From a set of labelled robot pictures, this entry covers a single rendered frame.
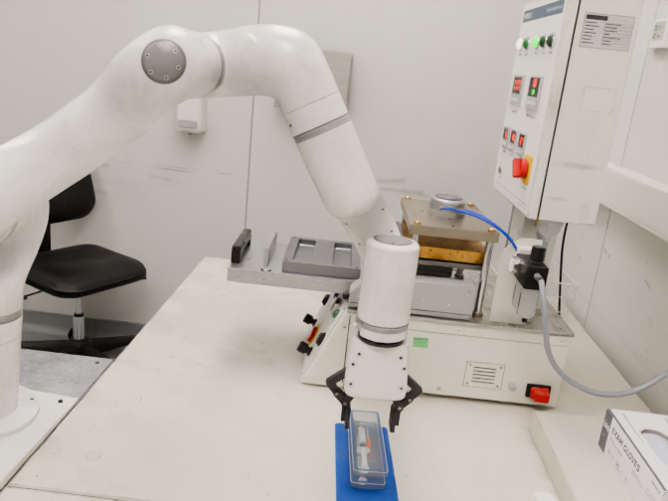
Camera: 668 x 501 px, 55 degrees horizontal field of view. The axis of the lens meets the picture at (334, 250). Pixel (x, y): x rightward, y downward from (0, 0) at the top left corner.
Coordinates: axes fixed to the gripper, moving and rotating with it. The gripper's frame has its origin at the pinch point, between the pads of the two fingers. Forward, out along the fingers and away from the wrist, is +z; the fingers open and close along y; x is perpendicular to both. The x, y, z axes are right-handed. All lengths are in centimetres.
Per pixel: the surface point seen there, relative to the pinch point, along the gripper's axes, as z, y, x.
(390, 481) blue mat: 8.3, 4.1, -5.0
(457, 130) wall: -34, 46, 186
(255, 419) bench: 8.3, -19.7, 10.3
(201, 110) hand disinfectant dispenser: -32, -64, 184
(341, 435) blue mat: 8.2, -3.8, 7.3
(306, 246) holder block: -15, -14, 50
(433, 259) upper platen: -19.9, 13.1, 31.3
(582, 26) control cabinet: -67, 31, 24
